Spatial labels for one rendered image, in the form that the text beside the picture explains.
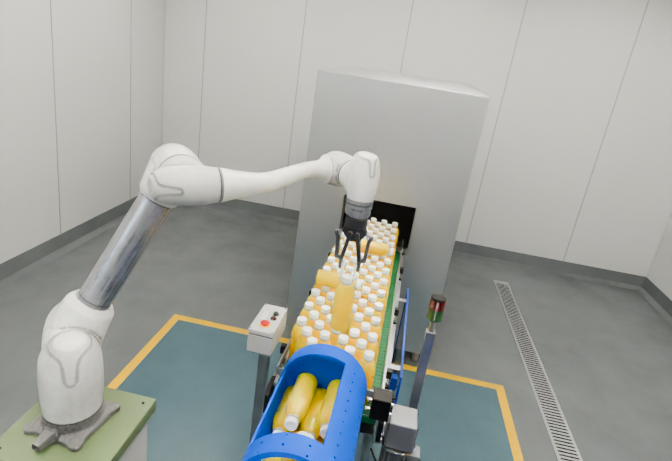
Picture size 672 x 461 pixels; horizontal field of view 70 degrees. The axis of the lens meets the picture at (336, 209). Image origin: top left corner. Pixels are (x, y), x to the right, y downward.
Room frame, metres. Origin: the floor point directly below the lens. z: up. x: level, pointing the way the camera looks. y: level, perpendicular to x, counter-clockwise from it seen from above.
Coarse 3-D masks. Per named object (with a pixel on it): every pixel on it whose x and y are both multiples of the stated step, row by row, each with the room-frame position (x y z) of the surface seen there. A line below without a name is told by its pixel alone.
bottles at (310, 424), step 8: (288, 392) 1.27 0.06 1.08; (320, 392) 1.27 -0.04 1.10; (312, 400) 1.24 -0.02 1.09; (320, 400) 1.23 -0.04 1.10; (280, 408) 1.20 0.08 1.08; (312, 408) 1.20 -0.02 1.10; (320, 408) 1.20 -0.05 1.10; (280, 416) 1.16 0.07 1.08; (312, 416) 1.16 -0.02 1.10; (272, 424) 1.15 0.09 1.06; (280, 424) 1.14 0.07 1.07; (304, 424) 1.14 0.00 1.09; (312, 424) 1.14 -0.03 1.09; (272, 432) 1.13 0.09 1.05; (296, 432) 1.16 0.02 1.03; (312, 432) 1.12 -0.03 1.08; (320, 440) 1.14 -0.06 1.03
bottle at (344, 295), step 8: (336, 288) 1.50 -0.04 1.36; (344, 288) 1.48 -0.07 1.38; (352, 288) 1.49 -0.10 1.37; (336, 296) 1.48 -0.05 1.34; (344, 296) 1.47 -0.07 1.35; (352, 296) 1.48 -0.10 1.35; (336, 304) 1.48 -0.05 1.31; (344, 304) 1.47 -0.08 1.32; (352, 304) 1.49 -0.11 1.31; (336, 312) 1.47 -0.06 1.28; (344, 312) 1.47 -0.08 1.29; (336, 320) 1.47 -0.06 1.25; (344, 320) 1.47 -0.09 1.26; (336, 328) 1.47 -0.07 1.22; (344, 328) 1.47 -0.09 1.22
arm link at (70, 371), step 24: (72, 336) 1.09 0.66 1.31; (48, 360) 1.01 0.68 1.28; (72, 360) 1.03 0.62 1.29; (96, 360) 1.07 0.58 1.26; (48, 384) 0.99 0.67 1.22; (72, 384) 1.01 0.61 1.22; (96, 384) 1.06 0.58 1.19; (48, 408) 0.99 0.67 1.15; (72, 408) 1.00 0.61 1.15; (96, 408) 1.06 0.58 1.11
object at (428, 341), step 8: (424, 336) 1.76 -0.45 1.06; (432, 336) 1.72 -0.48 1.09; (424, 344) 1.73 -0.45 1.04; (432, 344) 1.72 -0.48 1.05; (424, 352) 1.73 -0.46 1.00; (424, 360) 1.73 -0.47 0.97; (424, 368) 1.72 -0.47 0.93; (416, 376) 1.73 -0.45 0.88; (424, 376) 1.72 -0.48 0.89; (416, 384) 1.73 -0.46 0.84; (416, 392) 1.73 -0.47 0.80; (416, 400) 1.72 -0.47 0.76; (416, 408) 1.72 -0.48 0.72
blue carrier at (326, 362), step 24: (288, 360) 1.34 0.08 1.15; (312, 360) 1.34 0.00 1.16; (336, 360) 1.28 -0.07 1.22; (288, 384) 1.35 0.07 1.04; (360, 384) 1.25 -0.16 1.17; (336, 408) 1.08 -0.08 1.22; (360, 408) 1.18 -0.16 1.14; (264, 432) 1.12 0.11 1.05; (288, 432) 0.95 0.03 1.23; (336, 432) 1.00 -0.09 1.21; (264, 456) 0.89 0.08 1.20; (288, 456) 0.88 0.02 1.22; (312, 456) 0.89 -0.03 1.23; (336, 456) 0.93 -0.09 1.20
